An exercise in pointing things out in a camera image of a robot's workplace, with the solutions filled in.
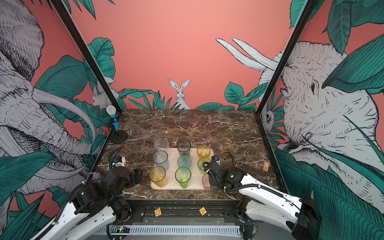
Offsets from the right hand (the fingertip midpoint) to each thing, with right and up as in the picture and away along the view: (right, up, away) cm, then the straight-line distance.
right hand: (211, 178), depth 78 cm
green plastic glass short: (-5, +7, +8) cm, 12 cm away
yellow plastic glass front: (-4, +12, +15) cm, 20 cm away
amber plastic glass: (-29, +1, +2) cm, 29 cm away
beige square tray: (-9, -4, +5) cm, 11 cm away
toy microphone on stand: (-63, +20, +25) cm, 70 cm away
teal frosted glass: (-16, +7, +11) cm, 20 cm away
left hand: (-38, +5, -5) cm, 38 cm away
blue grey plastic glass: (-30, +8, +10) cm, 32 cm away
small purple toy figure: (-64, 0, +4) cm, 64 cm away
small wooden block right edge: (+35, +2, +13) cm, 37 cm away
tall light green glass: (-15, +2, -2) cm, 15 cm away
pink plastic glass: (-3, -4, +4) cm, 6 cm away
